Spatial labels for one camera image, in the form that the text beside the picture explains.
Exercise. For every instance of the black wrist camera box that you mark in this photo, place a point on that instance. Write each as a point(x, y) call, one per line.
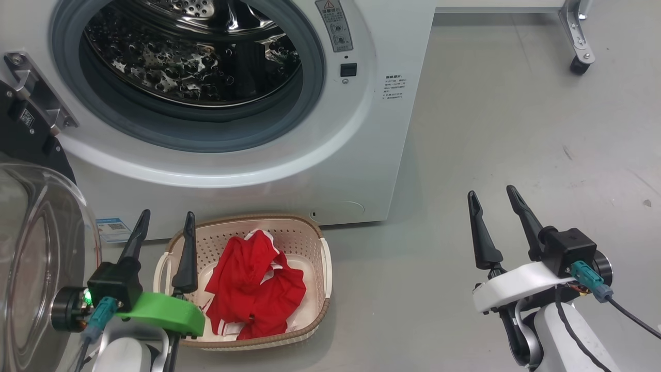
point(568, 250)
point(114, 285)

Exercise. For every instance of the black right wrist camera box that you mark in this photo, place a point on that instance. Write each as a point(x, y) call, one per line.
point(568, 250)

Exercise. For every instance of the white front-load washing machine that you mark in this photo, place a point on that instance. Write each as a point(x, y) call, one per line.
point(361, 165)

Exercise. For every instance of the red and white garment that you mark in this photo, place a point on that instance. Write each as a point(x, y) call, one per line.
point(253, 289)

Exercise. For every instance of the metal door hinge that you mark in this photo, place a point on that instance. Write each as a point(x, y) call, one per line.
point(41, 95)

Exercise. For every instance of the small black text sticker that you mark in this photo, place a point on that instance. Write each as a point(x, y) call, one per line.
point(394, 87)

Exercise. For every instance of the round white filter cover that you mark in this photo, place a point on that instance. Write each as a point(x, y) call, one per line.
point(338, 212)

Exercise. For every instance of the blue energy label sticker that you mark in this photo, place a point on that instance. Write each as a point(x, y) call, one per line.
point(114, 228)

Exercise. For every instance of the cream perforated laundry basket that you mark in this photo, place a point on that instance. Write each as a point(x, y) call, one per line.
point(304, 243)

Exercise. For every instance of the white cabinet panel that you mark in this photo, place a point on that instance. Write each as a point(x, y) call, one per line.
point(496, 5)

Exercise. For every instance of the black caster wheel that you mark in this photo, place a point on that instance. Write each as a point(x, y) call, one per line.
point(579, 66)

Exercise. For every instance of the grey warning sticker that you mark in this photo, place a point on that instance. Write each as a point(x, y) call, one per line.
point(335, 26)

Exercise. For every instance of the washing machine door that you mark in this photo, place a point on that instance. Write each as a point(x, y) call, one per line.
point(36, 248)

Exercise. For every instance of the metal cabinet leg bracket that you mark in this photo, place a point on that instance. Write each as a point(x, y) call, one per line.
point(578, 31)

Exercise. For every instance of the perforated steel washer drum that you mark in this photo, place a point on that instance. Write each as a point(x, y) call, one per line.
point(170, 67)

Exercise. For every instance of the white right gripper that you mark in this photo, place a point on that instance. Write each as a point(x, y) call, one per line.
point(516, 287)

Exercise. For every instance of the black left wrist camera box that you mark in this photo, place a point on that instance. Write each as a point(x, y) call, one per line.
point(114, 285)

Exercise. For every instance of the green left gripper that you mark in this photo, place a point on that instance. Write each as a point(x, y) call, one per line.
point(162, 312)

